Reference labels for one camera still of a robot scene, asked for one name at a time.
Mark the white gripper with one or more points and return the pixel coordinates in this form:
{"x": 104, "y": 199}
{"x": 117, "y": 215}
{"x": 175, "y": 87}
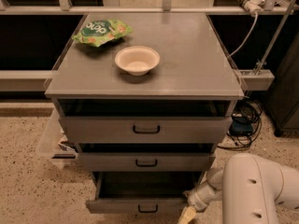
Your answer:
{"x": 197, "y": 201}

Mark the grey bottom drawer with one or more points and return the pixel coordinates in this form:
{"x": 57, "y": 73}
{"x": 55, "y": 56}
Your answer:
{"x": 141, "y": 192}

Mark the grey drawer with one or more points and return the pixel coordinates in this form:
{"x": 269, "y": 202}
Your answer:
{"x": 145, "y": 129}
{"x": 146, "y": 162}
{"x": 141, "y": 192}

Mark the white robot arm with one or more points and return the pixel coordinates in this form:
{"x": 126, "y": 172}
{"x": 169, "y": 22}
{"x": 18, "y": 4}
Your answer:
{"x": 250, "y": 188}

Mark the grey middle drawer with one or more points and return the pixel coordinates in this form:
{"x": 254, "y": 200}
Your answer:
{"x": 146, "y": 162}

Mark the grey drawer cabinet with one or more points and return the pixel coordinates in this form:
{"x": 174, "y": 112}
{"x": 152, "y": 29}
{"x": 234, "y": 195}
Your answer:
{"x": 192, "y": 80}

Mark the grey top drawer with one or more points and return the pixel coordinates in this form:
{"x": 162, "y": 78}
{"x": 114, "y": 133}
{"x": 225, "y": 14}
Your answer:
{"x": 145, "y": 129}

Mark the blue power adapter box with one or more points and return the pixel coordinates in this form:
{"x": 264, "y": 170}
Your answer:
{"x": 240, "y": 127}

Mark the dark grey side cabinet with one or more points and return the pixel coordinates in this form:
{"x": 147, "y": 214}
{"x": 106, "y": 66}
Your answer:
{"x": 282, "y": 99}

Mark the beige paper bowl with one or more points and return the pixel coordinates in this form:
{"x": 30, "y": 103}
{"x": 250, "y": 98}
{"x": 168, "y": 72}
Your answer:
{"x": 137, "y": 60}

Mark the green snack bag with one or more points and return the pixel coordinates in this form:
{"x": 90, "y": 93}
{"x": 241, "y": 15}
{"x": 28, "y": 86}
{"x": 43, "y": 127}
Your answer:
{"x": 98, "y": 33}

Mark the metal diagonal strut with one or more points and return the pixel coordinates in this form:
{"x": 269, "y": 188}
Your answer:
{"x": 269, "y": 5}

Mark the white power strip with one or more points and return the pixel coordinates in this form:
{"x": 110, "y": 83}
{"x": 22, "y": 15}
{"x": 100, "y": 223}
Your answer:
{"x": 253, "y": 7}

